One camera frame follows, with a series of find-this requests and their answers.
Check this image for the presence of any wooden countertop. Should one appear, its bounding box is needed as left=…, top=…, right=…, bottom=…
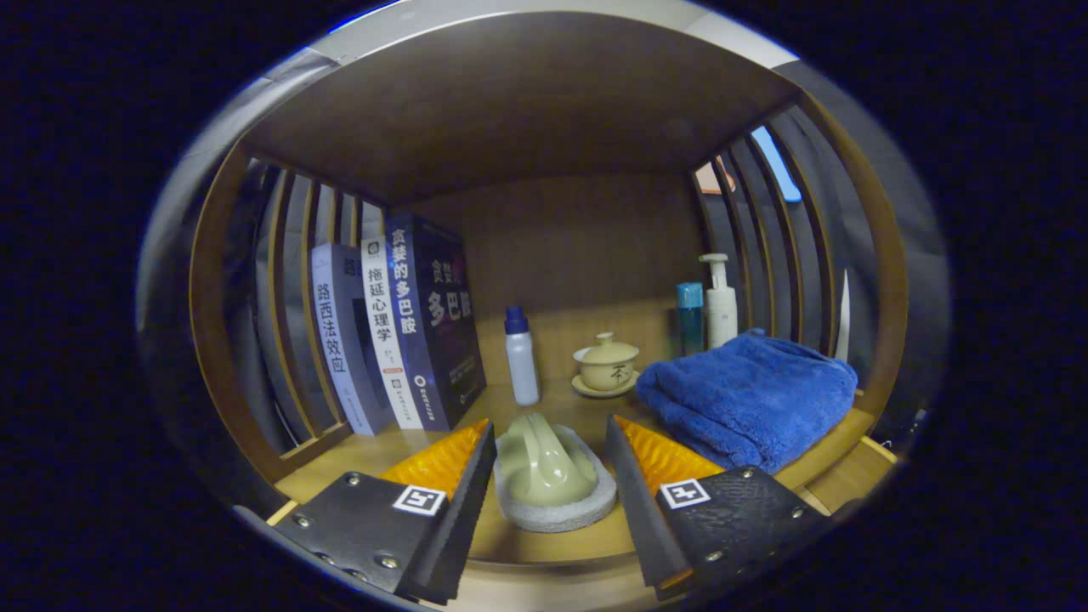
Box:
left=274, top=299, right=876, bottom=569

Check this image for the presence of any blue folded towel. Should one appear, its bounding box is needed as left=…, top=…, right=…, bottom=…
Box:
left=635, top=329, right=859, bottom=475

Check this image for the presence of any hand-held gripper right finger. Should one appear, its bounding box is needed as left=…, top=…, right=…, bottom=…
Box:
left=604, top=414, right=832, bottom=603

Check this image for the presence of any teal bottle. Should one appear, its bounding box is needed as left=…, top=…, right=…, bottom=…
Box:
left=677, top=282, right=706, bottom=356

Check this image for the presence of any wooden cabinet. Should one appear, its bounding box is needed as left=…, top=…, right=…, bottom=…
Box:
left=189, top=10, right=909, bottom=612

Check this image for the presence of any white pump bottle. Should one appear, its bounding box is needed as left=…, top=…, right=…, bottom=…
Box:
left=699, top=253, right=739, bottom=349

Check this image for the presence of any white book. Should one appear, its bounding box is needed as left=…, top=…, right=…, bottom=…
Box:
left=360, top=236, right=426, bottom=431

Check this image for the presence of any dark blue book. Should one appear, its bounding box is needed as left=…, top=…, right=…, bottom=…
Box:
left=384, top=212, right=488, bottom=432

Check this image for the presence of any pale blue book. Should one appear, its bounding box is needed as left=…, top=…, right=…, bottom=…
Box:
left=310, top=243, right=396, bottom=437

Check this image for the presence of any beige lidded teacup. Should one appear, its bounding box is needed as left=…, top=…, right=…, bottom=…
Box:
left=571, top=331, right=641, bottom=399

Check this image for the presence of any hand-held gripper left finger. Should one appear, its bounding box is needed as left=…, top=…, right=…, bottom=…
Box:
left=272, top=419, right=499, bottom=607

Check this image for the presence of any white bottle with blue cap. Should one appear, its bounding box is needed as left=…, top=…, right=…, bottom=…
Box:
left=504, top=306, right=541, bottom=407

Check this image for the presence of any green handled scrub brush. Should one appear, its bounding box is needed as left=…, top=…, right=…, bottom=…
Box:
left=493, top=413, right=619, bottom=534

